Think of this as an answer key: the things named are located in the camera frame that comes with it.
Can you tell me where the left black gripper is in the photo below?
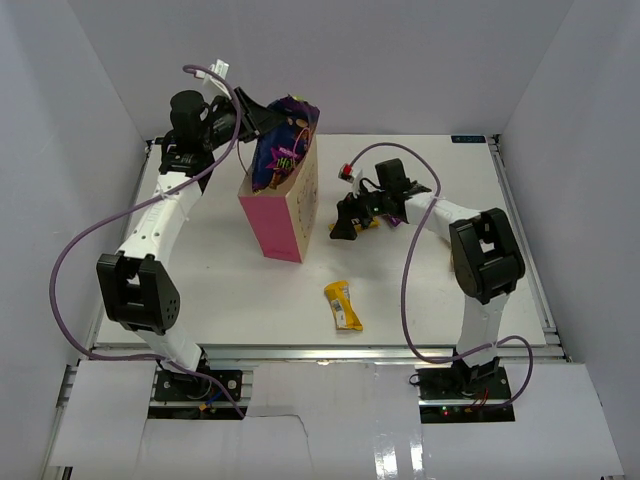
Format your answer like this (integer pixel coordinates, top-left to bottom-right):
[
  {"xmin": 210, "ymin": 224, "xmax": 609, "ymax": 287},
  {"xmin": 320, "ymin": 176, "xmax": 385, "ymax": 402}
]
[{"xmin": 200, "ymin": 87, "xmax": 286, "ymax": 152}]

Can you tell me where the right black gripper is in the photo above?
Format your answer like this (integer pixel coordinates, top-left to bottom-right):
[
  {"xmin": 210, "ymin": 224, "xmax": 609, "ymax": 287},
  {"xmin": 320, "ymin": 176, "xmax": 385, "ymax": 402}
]
[{"xmin": 330, "ymin": 180, "xmax": 391, "ymax": 241}]

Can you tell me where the yellow M&M packet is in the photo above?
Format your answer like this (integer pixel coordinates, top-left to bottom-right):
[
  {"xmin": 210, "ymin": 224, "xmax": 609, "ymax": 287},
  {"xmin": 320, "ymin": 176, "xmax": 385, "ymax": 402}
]
[{"xmin": 328, "ymin": 218, "xmax": 380, "ymax": 241}]

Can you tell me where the purple snack chip bag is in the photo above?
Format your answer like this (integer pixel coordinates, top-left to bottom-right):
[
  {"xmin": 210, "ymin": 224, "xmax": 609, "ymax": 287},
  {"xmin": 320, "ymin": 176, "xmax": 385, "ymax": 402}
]
[{"xmin": 251, "ymin": 95, "xmax": 320, "ymax": 193}]

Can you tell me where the pink paper gift bag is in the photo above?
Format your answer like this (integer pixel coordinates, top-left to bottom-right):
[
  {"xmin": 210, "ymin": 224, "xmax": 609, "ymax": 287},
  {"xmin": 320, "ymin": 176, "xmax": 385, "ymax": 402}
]
[{"xmin": 238, "ymin": 136, "xmax": 318, "ymax": 263}]

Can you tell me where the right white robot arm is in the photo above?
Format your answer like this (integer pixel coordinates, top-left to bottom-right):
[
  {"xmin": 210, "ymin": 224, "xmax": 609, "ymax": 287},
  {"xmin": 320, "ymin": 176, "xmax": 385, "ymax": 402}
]
[{"xmin": 330, "ymin": 158, "xmax": 525, "ymax": 399}]

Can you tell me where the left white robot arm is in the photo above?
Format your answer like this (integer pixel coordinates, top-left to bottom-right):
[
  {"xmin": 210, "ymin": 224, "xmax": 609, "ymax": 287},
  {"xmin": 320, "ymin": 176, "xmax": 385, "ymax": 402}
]
[{"xmin": 97, "ymin": 88, "xmax": 285, "ymax": 399}]

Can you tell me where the brown snickers bar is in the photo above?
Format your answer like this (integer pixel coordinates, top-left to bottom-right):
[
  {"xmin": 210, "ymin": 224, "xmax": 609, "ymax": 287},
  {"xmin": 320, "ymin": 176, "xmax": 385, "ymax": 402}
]
[{"xmin": 409, "ymin": 182, "xmax": 432, "ymax": 194}]

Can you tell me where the yellow candy packet front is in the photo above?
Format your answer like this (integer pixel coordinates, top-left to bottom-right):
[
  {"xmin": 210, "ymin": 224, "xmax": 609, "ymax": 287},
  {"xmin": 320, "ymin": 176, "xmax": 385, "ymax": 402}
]
[{"xmin": 324, "ymin": 281, "xmax": 363, "ymax": 331}]

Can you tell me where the blue label sticker right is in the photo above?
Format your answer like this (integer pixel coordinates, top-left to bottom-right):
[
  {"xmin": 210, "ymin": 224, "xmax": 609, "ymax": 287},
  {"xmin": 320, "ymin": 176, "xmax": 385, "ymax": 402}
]
[{"xmin": 451, "ymin": 135, "xmax": 486, "ymax": 144}]

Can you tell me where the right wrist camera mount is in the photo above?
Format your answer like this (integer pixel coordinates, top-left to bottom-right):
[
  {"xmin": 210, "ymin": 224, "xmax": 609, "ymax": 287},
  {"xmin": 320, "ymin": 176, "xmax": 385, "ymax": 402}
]
[{"xmin": 338, "ymin": 164, "xmax": 363, "ymax": 198}]

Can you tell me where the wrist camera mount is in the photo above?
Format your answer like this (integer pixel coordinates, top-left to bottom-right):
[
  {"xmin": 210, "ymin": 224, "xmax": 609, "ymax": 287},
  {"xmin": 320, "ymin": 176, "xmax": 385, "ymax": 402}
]
[
  {"xmin": 195, "ymin": 60, "xmax": 232, "ymax": 99},
  {"xmin": 338, "ymin": 164, "xmax": 363, "ymax": 198}
]

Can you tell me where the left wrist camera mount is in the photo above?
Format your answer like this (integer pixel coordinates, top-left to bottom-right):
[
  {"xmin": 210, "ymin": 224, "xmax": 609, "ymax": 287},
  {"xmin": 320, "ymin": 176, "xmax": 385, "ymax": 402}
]
[{"xmin": 195, "ymin": 60, "xmax": 232, "ymax": 99}]

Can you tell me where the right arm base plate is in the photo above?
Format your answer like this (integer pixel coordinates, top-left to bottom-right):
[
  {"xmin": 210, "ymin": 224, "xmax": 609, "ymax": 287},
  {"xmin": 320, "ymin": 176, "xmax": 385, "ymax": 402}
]
[{"xmin": 409, "ymin": 367, "xmax": 511, "ymax": 401}]

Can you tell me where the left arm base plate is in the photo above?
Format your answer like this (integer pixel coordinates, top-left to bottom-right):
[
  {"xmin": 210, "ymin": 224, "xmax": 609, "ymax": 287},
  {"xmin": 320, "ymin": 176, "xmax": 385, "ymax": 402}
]
[{"xmin": 152, "ymin": 370, "xmax": 243, "ymax": 402}]

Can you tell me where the aluminium front rail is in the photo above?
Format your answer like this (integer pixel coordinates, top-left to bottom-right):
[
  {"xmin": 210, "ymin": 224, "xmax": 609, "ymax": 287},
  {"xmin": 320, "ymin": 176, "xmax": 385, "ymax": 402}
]
[{"xmin": 93, "ymin": 341, "xmax": 565, "ymax": 363}]

